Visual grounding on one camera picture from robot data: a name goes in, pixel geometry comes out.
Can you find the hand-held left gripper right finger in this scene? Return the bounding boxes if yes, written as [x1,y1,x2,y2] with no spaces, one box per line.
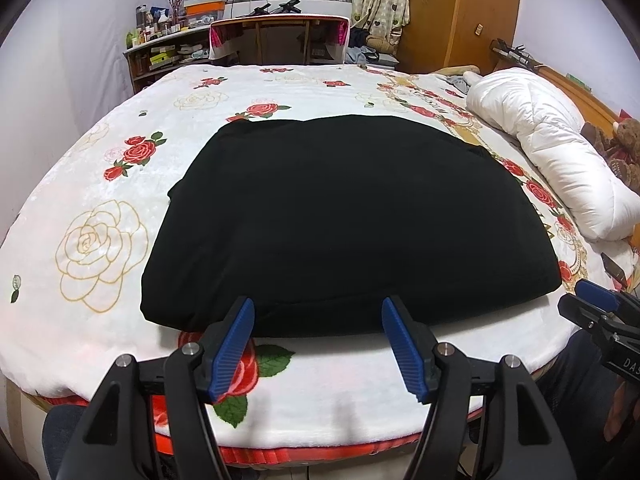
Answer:
[381,295,576,480]

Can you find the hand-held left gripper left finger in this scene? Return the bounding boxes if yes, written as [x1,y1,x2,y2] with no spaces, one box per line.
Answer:
[55,296,257,480]

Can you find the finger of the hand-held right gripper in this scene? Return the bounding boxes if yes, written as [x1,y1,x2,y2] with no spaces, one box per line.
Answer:
[557,294,618,335]
[574,279,640,313]

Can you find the black garment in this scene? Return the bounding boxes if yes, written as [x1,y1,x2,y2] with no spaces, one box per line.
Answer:
[140,115,562,338]

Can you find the pile of clothes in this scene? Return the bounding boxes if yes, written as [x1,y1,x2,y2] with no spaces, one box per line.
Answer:
[345,27,401,68]

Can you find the person's right leg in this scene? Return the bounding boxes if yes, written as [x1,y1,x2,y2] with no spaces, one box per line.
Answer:
[537,332,640,480]

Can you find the red patterned bed sheet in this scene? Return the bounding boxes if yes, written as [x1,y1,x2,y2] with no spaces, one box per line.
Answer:
[35,370,556,467]

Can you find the bed with rose blanket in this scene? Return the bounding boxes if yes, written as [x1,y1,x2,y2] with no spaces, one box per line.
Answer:
[0,62,640,453]

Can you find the brown teddy bear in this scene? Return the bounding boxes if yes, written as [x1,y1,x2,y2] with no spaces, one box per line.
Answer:
[580,117,640,181]

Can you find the white quilted duvet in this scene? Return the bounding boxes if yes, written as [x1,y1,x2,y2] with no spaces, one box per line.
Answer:
[465,67,636,241]

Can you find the wooden headboard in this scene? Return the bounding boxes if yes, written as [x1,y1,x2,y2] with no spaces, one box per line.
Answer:
[535,62,640,128]

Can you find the wooden open shelf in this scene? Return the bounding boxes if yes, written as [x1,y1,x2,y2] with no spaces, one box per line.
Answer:
[122,27,213,95]

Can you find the wooden wardrobe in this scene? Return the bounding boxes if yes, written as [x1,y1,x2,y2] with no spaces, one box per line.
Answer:
[397,0,523,75]

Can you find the clear plastic storage box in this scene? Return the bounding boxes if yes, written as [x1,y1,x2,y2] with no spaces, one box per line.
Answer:
[185,9,226,28]

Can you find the row of bottles and jars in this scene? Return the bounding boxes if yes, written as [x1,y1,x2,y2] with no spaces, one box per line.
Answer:
[125,4,188,50]

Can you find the white desk with pink sides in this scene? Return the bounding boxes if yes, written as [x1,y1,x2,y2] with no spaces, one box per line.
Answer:
[207,14,351,66]

